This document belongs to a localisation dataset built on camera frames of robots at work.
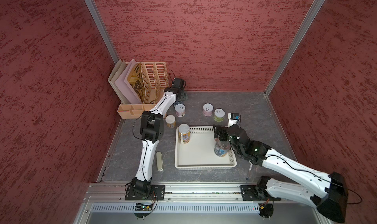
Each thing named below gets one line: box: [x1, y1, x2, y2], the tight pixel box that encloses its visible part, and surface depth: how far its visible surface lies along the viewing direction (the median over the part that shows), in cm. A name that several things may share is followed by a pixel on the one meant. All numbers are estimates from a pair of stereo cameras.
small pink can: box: [202, 102, 214, 117], surface depth 106 cm
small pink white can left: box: [174, 103, 186, 118], surface depth 106 cm
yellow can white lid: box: [164, 114, 177, 129], surface depth 97 cm
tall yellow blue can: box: [178, 123, 190, 144], surface depth 86 cm
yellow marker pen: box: [245, 163, 253, 181], surface depth 82 cm
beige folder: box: [107, 58, 131, 105], surface depth 94 cm
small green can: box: [213, 108, 226, 123], surface depth 103 cm
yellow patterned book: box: [127, 62, 147, 104], surface depth 103 cm
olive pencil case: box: [156, 151, 164, 172], surface depth 83 cm
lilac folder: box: [114, 58, 143, 105], surface depth 94 cm
